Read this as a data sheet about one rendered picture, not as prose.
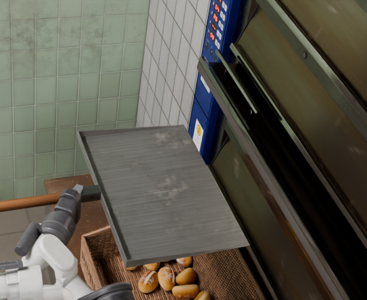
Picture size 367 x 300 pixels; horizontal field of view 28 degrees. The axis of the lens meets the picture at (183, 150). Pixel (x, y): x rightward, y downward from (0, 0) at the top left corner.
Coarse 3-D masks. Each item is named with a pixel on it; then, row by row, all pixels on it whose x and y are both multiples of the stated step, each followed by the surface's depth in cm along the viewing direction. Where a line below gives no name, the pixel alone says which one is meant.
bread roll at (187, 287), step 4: (176, 288) 259; (180, 288) 259; (184, 288) 258; (188, 288) 259; (192, 288) 259; (196, 288) 260; (172, 292) 261; (176, 292) 259; (180, 292) 258; (184, 292) 258; (188, 292) 258; (192, 292) 259; (196, 292) 260; (176, 296) 259; (180, 296) 259; (184, 296) 259; (188, 296) 259; (192, 296) 260
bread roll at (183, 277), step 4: (188, 268) 266; (192, 268) 268; (184, 272) 263; (188, 272) 264; (192, 272) 265; (176, 276) 263; (180, 276) 262; (184, 276) 262; (188, 276) 263; (192, 276) 264; (176, 280) 263; (180, 280) 262; (184, 280) 262; (188, 280) 262; (192, 280) 264; (180, 284) 263; (184, 284) 262; (188, 284) 263
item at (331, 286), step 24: (216, 72) 230; (240, 72) 234; (216, 96) 221; (240, 96) 222; (264, 120) 215; (264, 144) 205; (288, 144) 209; (264, 168) 196; (288, 168) 199; (312, 192) 193; (288, 216) 185; (312, 216) 185; (336, 216) 188; (336, 240) 180; (336, 264) 173; (360, 264) 176; (336, 288) 167; (360, 288) 169
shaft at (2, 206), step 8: (8, 200) 200; (16, 200) 200; (24, 200) 201; (32, 200) 201; (40, 200) 202; (48, 200) 202; (56, 200) 203; (0, 208) 198; (8, 208) 199; (16, 208) 200
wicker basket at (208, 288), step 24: (96, 240) 264; (96, 264) 269; (120, 264) 271; (168, 264) 274; (192, 264) 274; (216, 264) 260; (240, 264) 247; (96, 288) 250; (216, 288) 259; (240, 288) 246
